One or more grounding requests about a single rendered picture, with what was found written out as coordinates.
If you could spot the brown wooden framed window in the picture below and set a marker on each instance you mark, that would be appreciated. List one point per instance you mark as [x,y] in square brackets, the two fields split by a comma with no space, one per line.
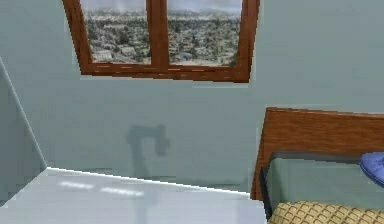
[158,36]

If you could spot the wooden bed with yellow blanket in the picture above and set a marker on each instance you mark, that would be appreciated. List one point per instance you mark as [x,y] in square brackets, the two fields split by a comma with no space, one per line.
[320,133]

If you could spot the blue pillow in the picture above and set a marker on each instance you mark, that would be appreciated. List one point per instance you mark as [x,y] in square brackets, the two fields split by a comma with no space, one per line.
[375,166]

